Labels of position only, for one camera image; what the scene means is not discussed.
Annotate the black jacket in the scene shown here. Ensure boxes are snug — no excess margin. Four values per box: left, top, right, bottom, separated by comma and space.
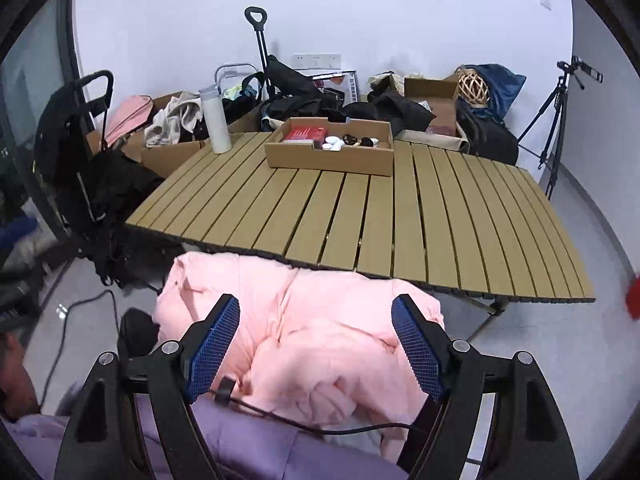
345, 89, 438, 138

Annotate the red object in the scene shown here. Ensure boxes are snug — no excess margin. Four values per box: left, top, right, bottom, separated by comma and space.
625, 272, 640, 321

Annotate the red box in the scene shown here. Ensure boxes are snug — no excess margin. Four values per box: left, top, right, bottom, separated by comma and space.
282, 126, 329, 143

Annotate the black bag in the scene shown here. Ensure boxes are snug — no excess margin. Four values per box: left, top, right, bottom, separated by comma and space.
455, 97, 520, 166

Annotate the blue cushion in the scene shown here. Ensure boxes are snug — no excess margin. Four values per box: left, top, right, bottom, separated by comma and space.
462, 63, 527, 123

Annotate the beige canvas bag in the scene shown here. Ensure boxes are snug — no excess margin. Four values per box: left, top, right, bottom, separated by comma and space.
395, 129, 472, 155

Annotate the wicker ball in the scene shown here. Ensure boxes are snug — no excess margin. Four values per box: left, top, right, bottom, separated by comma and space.
457, 70, 491, 109

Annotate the shallow cardboard box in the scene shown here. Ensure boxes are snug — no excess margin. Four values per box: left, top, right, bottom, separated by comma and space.
264, 117, 396, 178

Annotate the black floor cable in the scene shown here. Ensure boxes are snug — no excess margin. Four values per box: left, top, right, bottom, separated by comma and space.
37, 287, 121, 411

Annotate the wall socket strip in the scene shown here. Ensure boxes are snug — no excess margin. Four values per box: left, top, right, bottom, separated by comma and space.
292, 53, 342, 69

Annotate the purple clothing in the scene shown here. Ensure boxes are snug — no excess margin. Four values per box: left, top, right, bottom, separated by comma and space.
10, 390, 411, 480

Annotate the black tripod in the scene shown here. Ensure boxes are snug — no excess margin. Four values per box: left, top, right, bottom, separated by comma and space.
517, 55, 604, 201

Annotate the white metal frame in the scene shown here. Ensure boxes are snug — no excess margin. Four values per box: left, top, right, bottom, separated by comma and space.
214, 62, 261, 93

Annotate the black folding cart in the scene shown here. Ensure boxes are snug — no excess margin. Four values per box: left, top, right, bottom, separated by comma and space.
32, 69, 168, 288

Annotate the white insulated bottle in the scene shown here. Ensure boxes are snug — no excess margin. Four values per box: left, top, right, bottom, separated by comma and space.
199, 84, 233, 154

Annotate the pink puffer jacket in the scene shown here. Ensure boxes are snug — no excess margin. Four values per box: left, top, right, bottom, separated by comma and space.
151, 251, 446, 461

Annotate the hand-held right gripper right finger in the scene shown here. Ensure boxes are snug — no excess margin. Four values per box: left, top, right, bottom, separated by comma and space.
391, 294, 581, 480

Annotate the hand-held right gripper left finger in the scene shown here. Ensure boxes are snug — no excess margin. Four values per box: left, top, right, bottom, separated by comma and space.
54, 294, 241, 480

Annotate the pink bag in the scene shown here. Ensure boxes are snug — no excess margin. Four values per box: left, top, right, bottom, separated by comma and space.
102, 94, 156, 148

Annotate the tall cardboard box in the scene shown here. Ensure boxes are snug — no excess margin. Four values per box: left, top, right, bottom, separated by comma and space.
402, 76, 463, 137

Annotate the printed carton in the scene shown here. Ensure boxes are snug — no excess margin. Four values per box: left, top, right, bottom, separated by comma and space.
311, 70, 362, 106

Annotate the black trolley handle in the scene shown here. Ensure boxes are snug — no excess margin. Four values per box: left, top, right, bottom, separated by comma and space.
244, 6, 277, 103

